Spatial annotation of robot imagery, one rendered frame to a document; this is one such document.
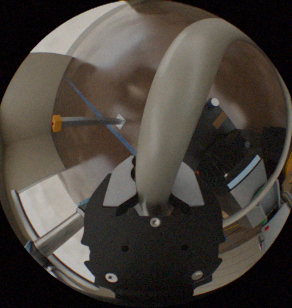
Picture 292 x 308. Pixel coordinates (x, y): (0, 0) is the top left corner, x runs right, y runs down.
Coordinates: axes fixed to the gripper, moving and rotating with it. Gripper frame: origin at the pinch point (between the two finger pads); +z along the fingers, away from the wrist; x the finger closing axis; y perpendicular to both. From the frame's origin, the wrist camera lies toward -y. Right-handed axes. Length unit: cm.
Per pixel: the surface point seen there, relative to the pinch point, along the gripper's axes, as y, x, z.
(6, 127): -127, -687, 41
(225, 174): 30, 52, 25
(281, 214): 22, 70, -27
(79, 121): -2, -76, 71
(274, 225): 27, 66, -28
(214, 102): -22, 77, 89
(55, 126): -4, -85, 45
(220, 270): 475, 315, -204
